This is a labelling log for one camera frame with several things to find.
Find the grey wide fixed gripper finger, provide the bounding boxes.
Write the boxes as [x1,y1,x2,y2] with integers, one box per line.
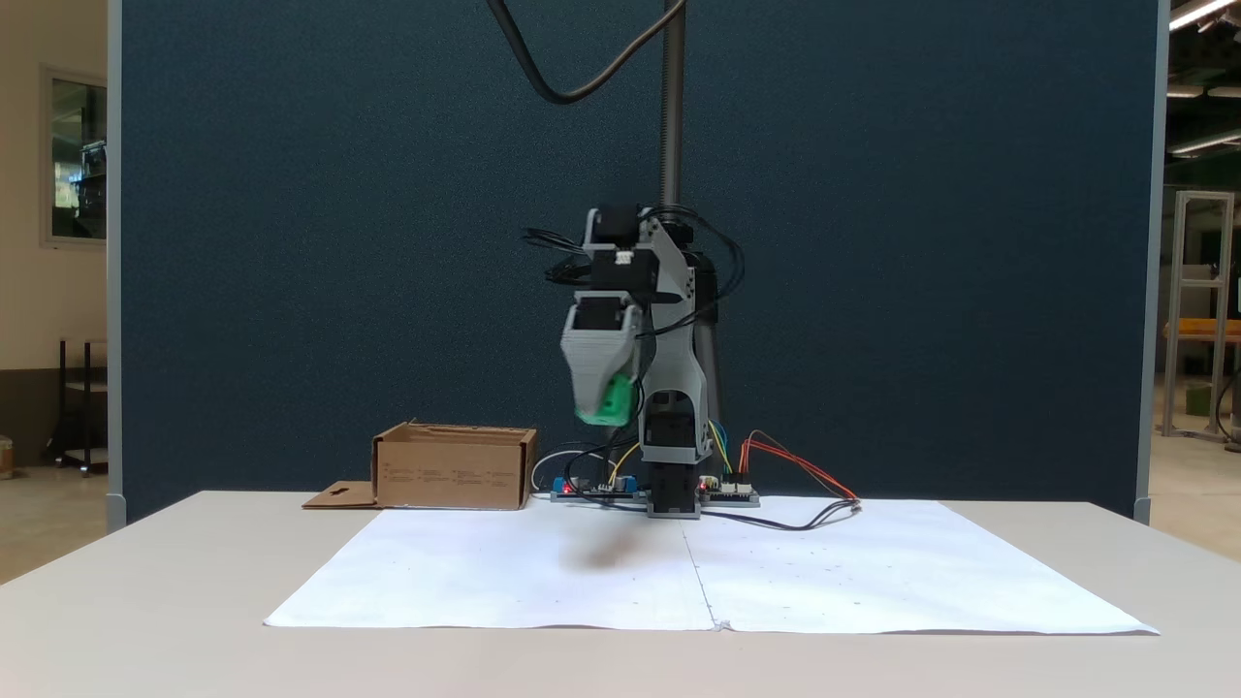
[562,349,636,420]

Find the green dice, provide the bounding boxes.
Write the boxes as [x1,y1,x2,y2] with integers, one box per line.
[577,373,634,428]

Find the circuit board with blue parts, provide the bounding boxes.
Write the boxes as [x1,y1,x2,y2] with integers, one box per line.
[551,473,643,503]

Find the brown cardboard box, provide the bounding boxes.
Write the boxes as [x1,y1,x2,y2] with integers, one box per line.
[302,420,539,512]

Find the white paper sheet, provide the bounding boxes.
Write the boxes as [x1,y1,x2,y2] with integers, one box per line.
[684,499,1161,637]
[264,504,718,631]

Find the dark blue partition panel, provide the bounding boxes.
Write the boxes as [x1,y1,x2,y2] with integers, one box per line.
[107,0,1169,526]

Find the black shelf rack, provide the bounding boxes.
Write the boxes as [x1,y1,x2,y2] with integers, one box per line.
[53,334,110,476]

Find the orange wooden table top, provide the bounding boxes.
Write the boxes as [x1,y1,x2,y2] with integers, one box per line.
[1163,320,1241,343]

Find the black motor cable bundle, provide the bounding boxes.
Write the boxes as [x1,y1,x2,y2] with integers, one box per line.
[524,228,594,288]

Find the white cable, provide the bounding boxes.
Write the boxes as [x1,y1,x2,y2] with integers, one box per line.
[529,448,607,497]

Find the black motor cable loop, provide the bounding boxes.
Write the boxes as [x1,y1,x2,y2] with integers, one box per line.
[679,206,746,335]

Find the circuit board with orange wires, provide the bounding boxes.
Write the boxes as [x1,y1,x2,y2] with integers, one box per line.
[700,475,762,509]

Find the black camera tripod stand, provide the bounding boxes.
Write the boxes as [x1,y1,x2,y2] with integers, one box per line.
[582,0,724,495]

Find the thick black hanging cable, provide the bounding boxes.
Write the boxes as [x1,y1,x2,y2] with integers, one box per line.
[488,0,687,106]

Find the black and orange cable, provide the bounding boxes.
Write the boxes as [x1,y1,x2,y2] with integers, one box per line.
[700,429,864,532]

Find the framed wall window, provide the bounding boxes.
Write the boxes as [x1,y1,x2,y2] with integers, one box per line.
[39,66,108,249]

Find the aluminium profile frame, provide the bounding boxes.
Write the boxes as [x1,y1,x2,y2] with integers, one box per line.
[1161,190,1238,443]

